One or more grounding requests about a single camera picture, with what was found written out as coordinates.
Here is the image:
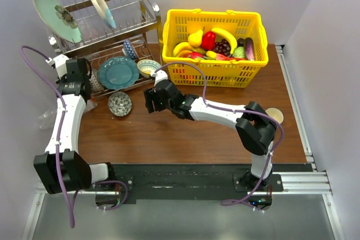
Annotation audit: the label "clear orange zip bag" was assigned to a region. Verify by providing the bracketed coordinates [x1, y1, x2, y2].
[38, 100, 97, 130]

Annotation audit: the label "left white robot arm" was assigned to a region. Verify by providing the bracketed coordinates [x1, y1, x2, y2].
[34, 55, 116, 194]

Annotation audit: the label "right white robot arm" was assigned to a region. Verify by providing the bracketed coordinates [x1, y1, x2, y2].
[144, 79, 279, 191]

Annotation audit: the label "patterned cup on rack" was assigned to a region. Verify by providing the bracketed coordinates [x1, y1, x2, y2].
[89, 69, 104, 93]

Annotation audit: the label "yellow interior patterned bowl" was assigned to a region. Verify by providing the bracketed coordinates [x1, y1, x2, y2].
[137, 59, 161, 79]

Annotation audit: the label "teal scalloped plate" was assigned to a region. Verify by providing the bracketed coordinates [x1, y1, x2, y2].
[98, 56, 140, 90]

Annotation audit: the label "black white leaf bowl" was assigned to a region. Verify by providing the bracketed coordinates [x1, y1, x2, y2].
[107, 92, 132, 117]

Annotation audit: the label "yellow banana bunch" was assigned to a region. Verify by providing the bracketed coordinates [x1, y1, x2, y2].
[172, 42, 206, 57]

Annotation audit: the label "red dragon fruit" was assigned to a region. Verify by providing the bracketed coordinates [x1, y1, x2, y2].
[182, 52, 207, 60]

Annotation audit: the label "steel two-tier dish rack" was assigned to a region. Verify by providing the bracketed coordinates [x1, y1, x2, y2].
[47, 0, 163, 99]

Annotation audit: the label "blue zigzag patterned cup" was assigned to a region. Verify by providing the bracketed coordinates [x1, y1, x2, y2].
[122, 39, 138, 61]

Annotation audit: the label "corn cob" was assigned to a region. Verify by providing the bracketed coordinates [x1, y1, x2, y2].
[206, 51, 217, 60]

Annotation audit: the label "yellow pear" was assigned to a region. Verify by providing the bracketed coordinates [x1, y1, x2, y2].
[188, 29, 204, 48]

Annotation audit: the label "watermelon slice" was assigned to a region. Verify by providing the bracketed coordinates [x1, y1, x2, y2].
[215, 53, 247, 62]

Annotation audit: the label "red bell pepper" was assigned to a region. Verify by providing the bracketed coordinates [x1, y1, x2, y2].
[201, 31, 216, 51]

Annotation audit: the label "mint green floral plate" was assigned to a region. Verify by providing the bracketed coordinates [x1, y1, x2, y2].
[33, 0, 82, 43]

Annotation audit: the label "dark purple grapes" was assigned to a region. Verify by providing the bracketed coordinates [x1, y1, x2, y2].
[213, 39, 231, 57]

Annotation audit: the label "yellow plastic basket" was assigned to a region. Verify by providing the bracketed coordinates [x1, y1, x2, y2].
[162, 9, 268, 88]

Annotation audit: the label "long yellow banana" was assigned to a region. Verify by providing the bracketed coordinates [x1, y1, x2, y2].
[211, 28, 237, 54]

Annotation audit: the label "green cabbage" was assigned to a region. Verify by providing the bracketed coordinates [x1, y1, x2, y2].
[232, 46, 246, 59]

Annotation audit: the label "purple eggplant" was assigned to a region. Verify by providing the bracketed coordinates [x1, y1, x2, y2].
[244, 37, 255, 61]

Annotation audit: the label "cream mug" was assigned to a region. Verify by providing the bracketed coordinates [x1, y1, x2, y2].
[265, 107, 284, 124]

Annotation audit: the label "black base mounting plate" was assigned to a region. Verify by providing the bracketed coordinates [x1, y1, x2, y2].
[91, 164, 312, 210]

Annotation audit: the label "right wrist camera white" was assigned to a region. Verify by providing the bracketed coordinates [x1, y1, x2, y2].
[150, 70, 168, 85]

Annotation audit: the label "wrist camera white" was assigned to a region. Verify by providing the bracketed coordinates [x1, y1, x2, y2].
[150, 70, 168, 85]
[46, 54, 70, 79]

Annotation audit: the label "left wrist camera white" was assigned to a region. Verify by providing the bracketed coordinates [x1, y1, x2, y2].
[46, 54, 70, 79]

